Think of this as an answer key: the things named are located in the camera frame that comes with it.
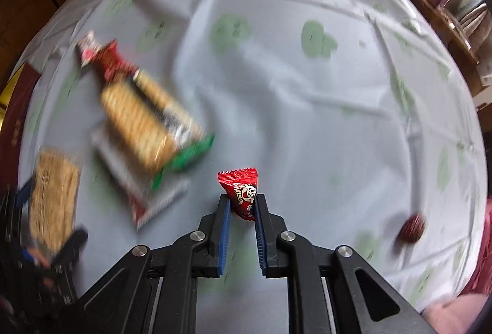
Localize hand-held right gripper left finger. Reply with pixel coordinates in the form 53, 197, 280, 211
75, 194, 232, 334

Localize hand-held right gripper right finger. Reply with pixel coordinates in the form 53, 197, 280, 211
254, 195, 431, 334

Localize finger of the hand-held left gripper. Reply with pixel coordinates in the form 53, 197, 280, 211
14, 176, 35, 212
52, 228, 89, 269

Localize pale rice cracker packet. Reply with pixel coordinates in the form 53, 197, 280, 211
28, 147, 82, 248

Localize red candy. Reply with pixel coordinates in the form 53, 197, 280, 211
218, 167, 258, 221

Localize gold tin box maroon sides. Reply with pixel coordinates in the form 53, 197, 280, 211
0, 63, 43, 166

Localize long white snack packet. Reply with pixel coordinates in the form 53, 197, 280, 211
90, 124, 192, 232

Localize striped wafer packet green end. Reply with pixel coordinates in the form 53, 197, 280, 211
99, 69, 216, 189

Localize red date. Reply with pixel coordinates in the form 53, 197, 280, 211
396, 214, 427, 244

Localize small red white snack packet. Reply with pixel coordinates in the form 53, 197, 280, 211
76, 30, 140, 83

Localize pink fuzzy garment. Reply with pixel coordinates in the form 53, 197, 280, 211
421, 198, 492, 334

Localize cardboard box white cover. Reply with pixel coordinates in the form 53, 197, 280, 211
472, 61, 492, 108

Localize wooden side table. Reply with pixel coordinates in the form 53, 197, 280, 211
379, 0, 481, 66

